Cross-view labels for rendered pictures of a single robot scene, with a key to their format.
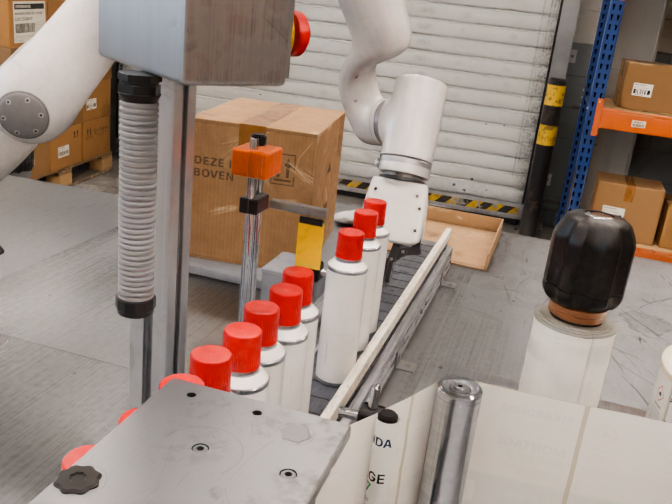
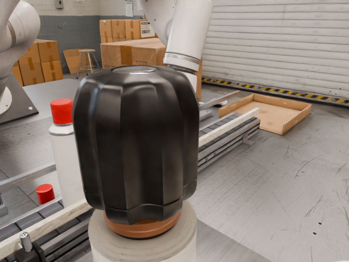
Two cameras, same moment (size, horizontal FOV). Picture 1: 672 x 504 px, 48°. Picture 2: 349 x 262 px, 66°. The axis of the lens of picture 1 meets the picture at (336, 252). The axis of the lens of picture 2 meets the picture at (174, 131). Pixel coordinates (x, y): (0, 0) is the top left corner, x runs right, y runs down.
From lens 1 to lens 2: 71 cm
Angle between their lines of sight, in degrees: 24
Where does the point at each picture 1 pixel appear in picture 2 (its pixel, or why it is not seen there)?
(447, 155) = (327, 77)
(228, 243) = not seen: hidden behind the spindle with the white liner
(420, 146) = (184, 45)
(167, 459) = not seen: outside the picture
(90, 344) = (11, 161)
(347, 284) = (55, 142)
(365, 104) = (163, 22)
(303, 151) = (149, 59)
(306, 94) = (260, 52)
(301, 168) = not seen: hidden behind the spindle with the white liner
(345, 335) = (65, 180)
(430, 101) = (192, 11)
